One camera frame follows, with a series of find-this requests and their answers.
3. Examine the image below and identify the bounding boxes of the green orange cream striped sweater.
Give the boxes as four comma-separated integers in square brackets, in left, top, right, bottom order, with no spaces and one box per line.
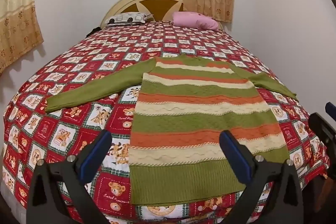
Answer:
[45,54,299,206]

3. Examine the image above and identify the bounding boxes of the white patterned pillow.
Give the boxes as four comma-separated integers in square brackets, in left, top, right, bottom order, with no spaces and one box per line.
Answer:
[105,12,154,27]

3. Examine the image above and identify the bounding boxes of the cream wooden bed headboard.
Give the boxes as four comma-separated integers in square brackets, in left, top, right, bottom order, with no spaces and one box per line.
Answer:
[100,0,223,30]

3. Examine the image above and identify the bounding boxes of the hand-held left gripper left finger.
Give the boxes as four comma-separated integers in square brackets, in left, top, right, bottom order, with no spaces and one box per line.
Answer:
[26,130,113,224]

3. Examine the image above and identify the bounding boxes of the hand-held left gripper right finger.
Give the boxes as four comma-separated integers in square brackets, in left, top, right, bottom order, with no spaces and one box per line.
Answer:
[219,130,311,224]

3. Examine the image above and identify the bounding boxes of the pink pillow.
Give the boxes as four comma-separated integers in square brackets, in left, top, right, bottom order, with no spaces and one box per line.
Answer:
[172,11,219,31]

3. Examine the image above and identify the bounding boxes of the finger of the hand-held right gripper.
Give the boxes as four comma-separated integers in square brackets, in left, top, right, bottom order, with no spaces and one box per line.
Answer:
[308,101,336,147]

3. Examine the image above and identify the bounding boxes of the red teddy bear printed quilt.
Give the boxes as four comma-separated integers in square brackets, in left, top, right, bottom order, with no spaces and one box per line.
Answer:
[0,20,331,224]

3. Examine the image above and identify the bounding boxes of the small dark object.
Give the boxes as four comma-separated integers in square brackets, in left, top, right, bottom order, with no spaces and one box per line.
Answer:
[86,26,101,37]

